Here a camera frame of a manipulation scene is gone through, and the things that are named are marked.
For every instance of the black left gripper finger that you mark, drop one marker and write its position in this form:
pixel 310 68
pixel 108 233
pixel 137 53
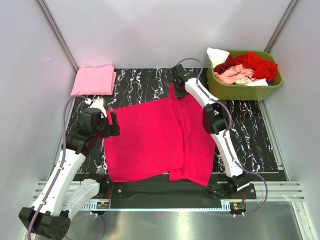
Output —
pixel 113 120
pixel 112 131

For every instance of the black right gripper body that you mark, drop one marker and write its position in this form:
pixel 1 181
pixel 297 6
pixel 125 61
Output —
pixel 179 92

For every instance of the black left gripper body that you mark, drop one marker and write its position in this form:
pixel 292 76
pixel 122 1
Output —
pixel 100 131

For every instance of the magenta t shirt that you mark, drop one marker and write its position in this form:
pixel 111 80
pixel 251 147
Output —
pixel 161 136

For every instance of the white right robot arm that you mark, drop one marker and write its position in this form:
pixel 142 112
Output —
pixel 216 121

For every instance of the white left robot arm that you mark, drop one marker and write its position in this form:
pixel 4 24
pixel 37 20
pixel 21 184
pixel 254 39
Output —
pixel 51 213

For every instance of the folded pink t shirt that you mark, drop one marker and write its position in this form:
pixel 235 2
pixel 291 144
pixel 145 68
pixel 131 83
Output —
pixel 94 81

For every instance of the white cloth in basket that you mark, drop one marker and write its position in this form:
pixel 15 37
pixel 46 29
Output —
pixel 217 56

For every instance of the peach garment in basket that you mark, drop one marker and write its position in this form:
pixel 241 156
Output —
pixel 235 73

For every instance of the olive green plastic basket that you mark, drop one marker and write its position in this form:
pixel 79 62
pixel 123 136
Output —
pixel 245 89

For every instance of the dark red garment in basket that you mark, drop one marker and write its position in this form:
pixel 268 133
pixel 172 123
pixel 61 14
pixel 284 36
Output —
pixel 221 68

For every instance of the black marbled table mat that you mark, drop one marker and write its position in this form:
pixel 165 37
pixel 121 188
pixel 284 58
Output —
pixel 141 85

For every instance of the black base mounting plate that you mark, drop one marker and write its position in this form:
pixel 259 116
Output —
pixel 140 203

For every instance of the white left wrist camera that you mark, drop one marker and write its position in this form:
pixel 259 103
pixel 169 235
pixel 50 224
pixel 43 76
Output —
pixel 98 103

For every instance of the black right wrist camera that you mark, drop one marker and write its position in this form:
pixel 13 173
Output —
pixel 181 71

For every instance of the left aluminium corner post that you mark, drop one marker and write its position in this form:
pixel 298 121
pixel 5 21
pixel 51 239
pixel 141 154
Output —
pixel 46 12

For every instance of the aluminium corner post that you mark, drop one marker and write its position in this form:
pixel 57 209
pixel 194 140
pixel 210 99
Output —
pixel 281 25
pixel 46 12

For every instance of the right aluminium corner post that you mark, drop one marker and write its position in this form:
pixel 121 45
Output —
pixel 281 25

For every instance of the aluminium frame rail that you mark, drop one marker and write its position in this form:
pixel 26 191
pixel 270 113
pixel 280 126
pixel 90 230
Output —
pixel 274 191

